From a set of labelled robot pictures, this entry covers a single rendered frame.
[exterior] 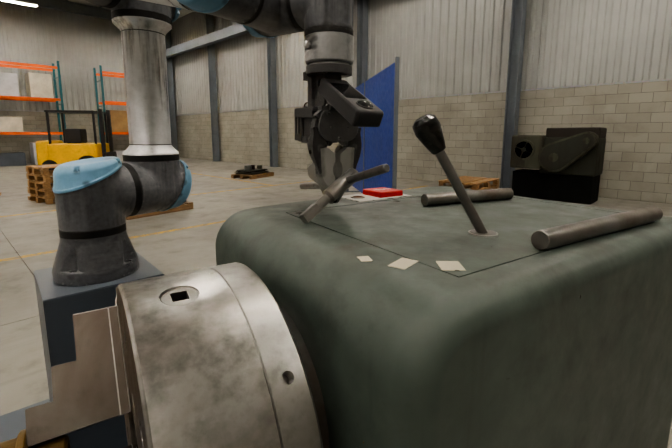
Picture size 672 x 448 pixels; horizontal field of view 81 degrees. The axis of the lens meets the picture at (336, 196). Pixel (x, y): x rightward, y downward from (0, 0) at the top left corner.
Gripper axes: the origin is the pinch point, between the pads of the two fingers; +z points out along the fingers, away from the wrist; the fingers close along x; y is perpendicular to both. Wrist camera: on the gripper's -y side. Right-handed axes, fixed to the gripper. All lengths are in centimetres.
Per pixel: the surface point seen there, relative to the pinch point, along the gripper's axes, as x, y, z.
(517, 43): -859, 522, -220
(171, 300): 27.9, -15.3, 5.0
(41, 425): 38.4, -11.2, 15.6
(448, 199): -20.4, -5.2, 1.7
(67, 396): 36.4, -10.2, 14.2
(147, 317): 30.1, -17.0, 5.3
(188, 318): 27.1, -18.2, 5.8
